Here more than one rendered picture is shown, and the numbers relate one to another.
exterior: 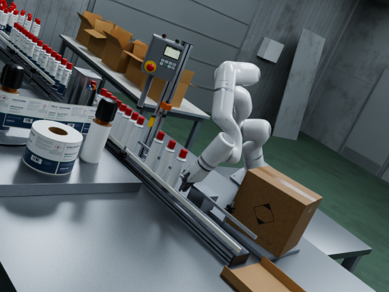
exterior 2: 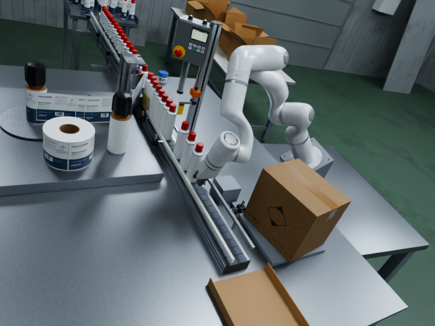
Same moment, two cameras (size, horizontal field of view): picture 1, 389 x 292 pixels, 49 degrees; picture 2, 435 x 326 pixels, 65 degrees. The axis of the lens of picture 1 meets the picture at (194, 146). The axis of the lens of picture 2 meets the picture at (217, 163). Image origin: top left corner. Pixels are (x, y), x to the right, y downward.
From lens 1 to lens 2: 72 cm
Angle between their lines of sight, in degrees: 21
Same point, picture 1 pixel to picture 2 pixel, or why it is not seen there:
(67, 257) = (38, 266)
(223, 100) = (230, 94)
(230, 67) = (241, 54)
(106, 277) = (69, 290)
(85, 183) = (96, 178)
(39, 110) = (67, 104)
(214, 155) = (216, 156)
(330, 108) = not seen: outside the picture
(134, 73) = (225, 42)
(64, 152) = (70, 151)
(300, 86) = (419, 37)
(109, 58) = not seen: hidden behind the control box
